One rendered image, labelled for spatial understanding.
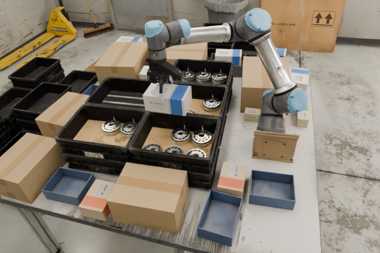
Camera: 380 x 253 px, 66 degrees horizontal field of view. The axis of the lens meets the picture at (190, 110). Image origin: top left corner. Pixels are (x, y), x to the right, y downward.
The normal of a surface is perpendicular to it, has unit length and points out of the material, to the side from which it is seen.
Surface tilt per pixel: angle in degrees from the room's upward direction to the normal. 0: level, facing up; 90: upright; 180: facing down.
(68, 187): 0
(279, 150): 90
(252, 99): 90
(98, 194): 0
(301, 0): 82
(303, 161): 0
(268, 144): 90
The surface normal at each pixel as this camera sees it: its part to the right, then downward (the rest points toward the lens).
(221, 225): -0.06, -0.79
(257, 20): 0.31, -0.16
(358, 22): -0.28, 0.61
